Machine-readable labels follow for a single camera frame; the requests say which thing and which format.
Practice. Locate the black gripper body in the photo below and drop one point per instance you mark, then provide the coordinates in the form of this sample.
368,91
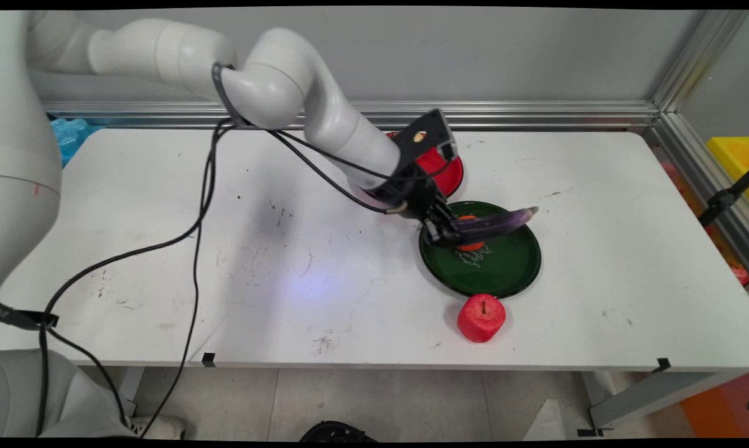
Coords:
412,196

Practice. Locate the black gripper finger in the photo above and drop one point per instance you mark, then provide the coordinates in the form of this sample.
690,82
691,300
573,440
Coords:
447,213
440,235

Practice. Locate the purple toy eggplant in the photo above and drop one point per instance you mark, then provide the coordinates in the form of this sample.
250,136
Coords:
499,223

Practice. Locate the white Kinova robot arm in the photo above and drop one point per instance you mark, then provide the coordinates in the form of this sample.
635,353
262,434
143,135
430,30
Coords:
275,81

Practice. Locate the orange toy fruit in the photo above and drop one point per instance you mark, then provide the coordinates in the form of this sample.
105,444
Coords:
471,246

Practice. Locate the red plate with black rim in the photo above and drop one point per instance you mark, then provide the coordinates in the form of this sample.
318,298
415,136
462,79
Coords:
440,168

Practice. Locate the green round plate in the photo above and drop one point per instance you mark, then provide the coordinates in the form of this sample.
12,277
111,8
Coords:
499,267

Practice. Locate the red toy apple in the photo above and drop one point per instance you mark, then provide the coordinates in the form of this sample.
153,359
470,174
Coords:
481,320

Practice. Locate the black floor object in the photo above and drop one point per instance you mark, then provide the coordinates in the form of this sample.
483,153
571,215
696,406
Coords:
337,432

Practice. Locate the grey metal table leg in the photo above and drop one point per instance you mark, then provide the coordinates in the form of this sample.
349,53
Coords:
654,398

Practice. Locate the black clamp stand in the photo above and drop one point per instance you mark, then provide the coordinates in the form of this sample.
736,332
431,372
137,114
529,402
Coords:
723,199

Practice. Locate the yellow plastic bin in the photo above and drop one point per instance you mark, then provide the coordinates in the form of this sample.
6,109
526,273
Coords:
735,158

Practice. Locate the orange box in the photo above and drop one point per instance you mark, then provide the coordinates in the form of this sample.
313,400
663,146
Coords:
720,407

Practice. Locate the blue plastic bag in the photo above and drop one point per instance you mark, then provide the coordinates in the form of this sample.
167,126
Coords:
69,137

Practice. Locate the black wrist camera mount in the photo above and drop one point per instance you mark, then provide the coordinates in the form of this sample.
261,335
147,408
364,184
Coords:
427,134

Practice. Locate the aluminium frame corner rail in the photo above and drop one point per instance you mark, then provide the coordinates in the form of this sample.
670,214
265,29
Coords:
685,87

